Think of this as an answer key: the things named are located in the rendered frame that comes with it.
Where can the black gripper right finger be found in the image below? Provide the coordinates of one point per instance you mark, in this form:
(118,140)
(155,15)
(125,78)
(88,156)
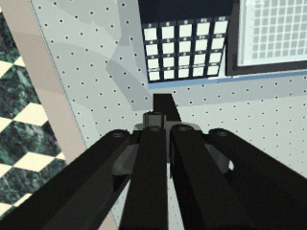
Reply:
(265,194)

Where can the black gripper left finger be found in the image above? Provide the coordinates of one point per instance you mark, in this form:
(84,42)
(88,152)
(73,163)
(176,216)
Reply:
(81,195)

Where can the clear multi-well plate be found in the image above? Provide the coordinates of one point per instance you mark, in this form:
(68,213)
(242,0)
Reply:
(272,31)

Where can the grey perforated base plate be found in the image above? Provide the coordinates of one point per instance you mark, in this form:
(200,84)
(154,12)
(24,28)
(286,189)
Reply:
(96,47)

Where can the white and black benchtop lab machine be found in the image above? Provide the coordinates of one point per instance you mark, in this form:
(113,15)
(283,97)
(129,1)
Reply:
(184,44)

